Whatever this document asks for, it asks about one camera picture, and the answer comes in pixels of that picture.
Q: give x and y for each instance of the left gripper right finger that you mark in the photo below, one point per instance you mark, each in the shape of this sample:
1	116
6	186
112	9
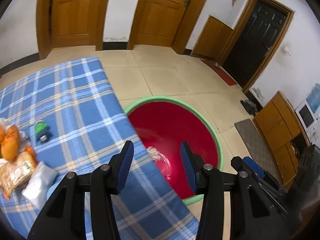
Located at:
210	182

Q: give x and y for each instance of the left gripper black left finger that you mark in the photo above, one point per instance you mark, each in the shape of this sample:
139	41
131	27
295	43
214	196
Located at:
63	215

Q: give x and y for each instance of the white paper wrapper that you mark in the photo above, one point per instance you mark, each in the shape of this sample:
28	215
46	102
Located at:
153	153

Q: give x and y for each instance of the white tissue pack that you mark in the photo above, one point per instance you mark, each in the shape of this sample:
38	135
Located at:
39	183

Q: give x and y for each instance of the grey floor mat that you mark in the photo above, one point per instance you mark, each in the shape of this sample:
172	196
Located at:
257	147

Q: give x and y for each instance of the orange snack packet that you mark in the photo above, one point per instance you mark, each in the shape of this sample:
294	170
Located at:
16	172

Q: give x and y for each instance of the red basin green rim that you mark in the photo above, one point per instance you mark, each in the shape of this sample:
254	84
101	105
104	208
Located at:
163	123

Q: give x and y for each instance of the wooden low cabinet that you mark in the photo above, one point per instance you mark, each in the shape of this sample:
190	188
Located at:
285	135

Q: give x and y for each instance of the dark slippers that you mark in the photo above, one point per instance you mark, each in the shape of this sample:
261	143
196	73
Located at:
250	107

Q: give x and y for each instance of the green toy car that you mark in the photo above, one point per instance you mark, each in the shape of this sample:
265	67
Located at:
42	131

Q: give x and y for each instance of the white microwave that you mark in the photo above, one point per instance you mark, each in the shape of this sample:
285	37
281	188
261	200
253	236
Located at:
307	116

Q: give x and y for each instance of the red doormat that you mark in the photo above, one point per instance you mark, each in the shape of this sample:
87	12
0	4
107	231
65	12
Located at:
220	72

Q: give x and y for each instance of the blue plaid tablecloth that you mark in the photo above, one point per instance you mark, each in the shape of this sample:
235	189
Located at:
88	127

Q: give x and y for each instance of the blue water jug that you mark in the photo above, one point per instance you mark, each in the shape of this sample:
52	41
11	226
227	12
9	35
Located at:
314	98

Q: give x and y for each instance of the black entrance door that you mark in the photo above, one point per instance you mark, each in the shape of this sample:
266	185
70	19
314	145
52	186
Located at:
254	43

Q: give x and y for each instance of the middle wooden door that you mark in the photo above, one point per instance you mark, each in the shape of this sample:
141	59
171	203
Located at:
160	21

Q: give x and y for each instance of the wooden door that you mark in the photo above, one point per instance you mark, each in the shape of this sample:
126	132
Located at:
72	23
160	21

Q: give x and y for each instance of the left wooden door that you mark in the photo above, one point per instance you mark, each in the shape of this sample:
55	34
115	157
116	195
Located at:
72	23

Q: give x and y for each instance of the wooden wall cabinet panel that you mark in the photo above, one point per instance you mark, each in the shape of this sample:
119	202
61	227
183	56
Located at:
214	37

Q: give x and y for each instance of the wall light switch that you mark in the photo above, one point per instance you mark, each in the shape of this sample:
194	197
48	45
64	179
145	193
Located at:
287	50

